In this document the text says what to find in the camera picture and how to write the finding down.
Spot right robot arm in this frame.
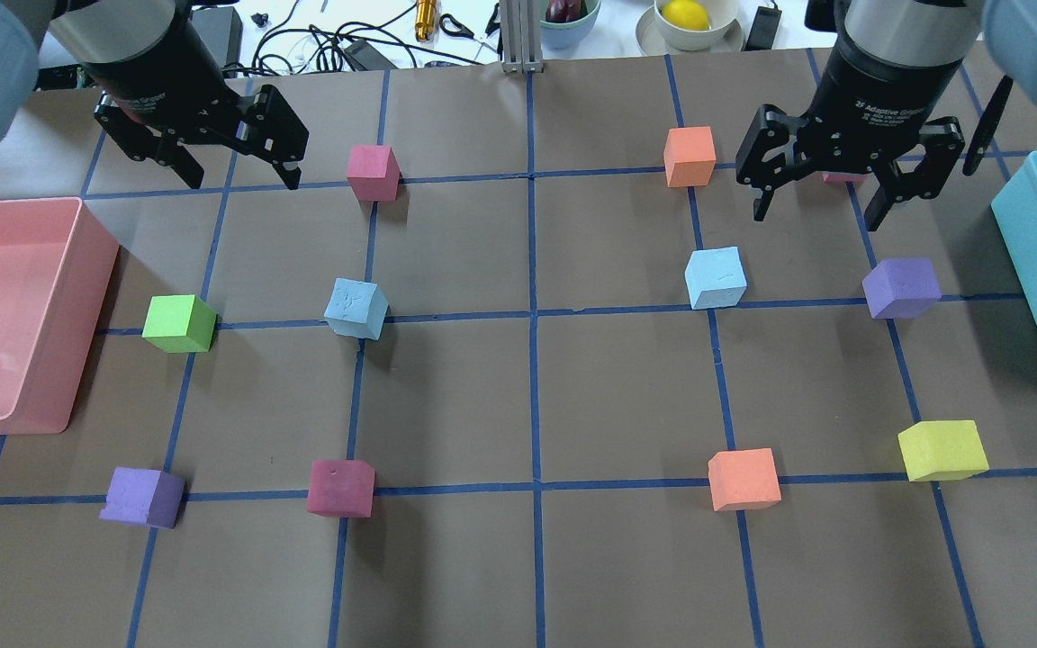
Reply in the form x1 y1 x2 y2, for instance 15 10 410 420
734 1 1037 232

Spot orange handled tool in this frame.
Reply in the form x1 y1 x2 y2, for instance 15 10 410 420
414 0 437 43

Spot light blue block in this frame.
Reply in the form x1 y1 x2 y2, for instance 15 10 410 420
323 276 390 340
684 247 748 311

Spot purple block right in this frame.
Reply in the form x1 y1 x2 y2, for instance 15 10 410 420
861 257 942 320

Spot black cables bundle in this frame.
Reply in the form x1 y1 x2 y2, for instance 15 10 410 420
250 18 483 77

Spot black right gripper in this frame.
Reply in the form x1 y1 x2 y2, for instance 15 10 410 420
735 1 966 232

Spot purple block left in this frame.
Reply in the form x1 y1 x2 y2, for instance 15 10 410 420
99 466 185 529

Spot green block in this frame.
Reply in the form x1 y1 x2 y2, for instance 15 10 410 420
141 294 218 354

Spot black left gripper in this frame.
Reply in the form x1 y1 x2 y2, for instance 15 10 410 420
50 1 309 190

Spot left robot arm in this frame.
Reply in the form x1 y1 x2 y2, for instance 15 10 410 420
0 1 309 190

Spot dark pink block bottom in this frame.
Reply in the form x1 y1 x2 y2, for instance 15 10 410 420
305 460 377 519

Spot bowl with yellow lemon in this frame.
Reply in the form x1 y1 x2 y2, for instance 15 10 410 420
636 1 744 55

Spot orange block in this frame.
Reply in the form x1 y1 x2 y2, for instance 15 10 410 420
663 124 717 188
708 448 782 512

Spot blue bowl with fruit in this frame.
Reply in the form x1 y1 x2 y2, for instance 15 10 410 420
537 1 601 50

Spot orange block top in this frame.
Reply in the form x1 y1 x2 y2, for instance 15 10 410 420
663 124 717 188

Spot yellow block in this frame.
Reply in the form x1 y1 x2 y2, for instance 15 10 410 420
897 421 991 482

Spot aluminium frame post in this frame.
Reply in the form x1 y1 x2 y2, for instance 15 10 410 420
499 0 544 74

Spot black power adapter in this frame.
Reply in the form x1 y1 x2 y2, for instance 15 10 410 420
744 5 782 50

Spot pink block behind gripper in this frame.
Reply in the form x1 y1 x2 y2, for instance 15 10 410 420
820 171 869 184

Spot purple block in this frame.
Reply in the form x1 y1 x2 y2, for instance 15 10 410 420
99 466 185 529
861 257 942 320

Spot orange block bottom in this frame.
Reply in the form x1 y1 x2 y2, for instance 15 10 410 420
708 448 782 512

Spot yellow lemon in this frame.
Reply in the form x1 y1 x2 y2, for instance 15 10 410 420
660 0 712 32

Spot pink plastic bin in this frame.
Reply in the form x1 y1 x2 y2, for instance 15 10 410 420
0 197 118 435

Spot pink block top left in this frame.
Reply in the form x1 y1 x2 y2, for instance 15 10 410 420
347 144 401 203

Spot black scissors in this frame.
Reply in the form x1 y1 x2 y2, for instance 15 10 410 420
437 5 501 60

